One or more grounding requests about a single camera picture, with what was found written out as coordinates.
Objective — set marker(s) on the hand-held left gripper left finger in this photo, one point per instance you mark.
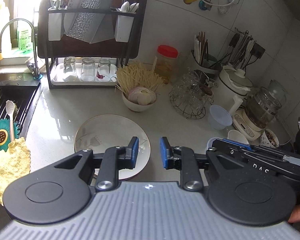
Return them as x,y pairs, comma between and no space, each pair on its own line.
134,152

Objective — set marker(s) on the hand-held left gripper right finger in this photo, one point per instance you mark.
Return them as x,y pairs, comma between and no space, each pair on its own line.
164,152

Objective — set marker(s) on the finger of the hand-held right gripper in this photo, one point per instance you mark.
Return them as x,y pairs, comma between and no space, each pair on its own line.
230,147

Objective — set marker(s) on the white ceramic bowl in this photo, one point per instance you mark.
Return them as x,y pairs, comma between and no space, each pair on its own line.
237,136

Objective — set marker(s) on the translucent plastic bowl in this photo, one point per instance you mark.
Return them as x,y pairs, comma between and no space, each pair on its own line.
210,143
220,117

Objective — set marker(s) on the white kettle base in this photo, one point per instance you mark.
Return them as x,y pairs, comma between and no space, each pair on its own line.
245,126

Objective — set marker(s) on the patterned small bowl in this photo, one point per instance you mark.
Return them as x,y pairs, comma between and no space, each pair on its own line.
268,137

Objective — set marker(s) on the white deep bowl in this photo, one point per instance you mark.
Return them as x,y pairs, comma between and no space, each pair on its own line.
137,106

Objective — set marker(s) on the glass health kettle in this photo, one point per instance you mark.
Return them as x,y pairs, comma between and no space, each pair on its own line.
262,107

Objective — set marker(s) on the garlic head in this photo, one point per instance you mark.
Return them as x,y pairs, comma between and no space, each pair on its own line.
142,96

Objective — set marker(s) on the white electric pot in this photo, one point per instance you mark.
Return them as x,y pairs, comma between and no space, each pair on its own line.
230,85

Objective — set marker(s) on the dried noodle bundle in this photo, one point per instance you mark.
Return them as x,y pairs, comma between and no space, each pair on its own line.
137,78

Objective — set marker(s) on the clear glass jug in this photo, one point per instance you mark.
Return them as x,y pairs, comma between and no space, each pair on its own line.
281,92

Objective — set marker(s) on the chopstick holder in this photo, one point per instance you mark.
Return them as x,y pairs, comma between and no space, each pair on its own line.
206,65

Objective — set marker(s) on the clear glass with red print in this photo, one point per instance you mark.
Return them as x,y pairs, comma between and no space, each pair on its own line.
103,70

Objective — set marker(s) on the red-lidded plastic jar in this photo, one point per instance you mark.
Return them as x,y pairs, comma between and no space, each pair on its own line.
165,63

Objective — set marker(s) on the row of hanging kitchen utensils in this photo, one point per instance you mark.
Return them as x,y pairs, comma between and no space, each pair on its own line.
237,52

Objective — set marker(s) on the clear drinking glass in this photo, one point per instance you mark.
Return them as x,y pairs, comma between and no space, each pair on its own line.
88,69
70,68

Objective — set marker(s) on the dark brown cutting board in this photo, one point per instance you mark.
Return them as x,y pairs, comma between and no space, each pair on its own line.
130,47

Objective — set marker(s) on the white drip tray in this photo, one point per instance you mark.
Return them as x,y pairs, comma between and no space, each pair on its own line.
57,80

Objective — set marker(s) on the black dish rack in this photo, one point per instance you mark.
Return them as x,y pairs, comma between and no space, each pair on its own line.
48,75

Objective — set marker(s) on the white cutlery holder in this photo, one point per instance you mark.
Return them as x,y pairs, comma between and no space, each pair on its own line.
55,26
123,28

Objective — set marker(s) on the black roll-up drain rack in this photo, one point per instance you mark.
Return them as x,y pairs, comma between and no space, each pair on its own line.
22,97

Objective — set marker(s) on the yellow cloth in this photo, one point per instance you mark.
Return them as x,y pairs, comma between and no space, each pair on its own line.
7,165

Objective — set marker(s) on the teal sunflower scrubber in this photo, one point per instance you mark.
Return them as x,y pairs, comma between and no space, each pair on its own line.
1,135

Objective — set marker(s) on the small chrome faucet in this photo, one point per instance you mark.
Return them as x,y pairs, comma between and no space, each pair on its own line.
34,62

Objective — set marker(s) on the black kitchen sink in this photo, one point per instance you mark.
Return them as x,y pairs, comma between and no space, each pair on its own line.
15,77

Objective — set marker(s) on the silver textured cutting board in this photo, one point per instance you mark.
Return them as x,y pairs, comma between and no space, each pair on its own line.
87,15

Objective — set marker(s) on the white ceramic spoon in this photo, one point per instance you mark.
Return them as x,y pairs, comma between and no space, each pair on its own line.
125,6
134,7

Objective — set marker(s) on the green label bottle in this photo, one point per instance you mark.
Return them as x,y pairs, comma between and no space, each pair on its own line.
25,38

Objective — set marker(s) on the metal cutlery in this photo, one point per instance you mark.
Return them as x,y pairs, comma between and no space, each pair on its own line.
57,1

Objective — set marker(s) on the black wall utensil rack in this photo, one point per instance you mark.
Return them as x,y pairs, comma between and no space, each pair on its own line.
258,49

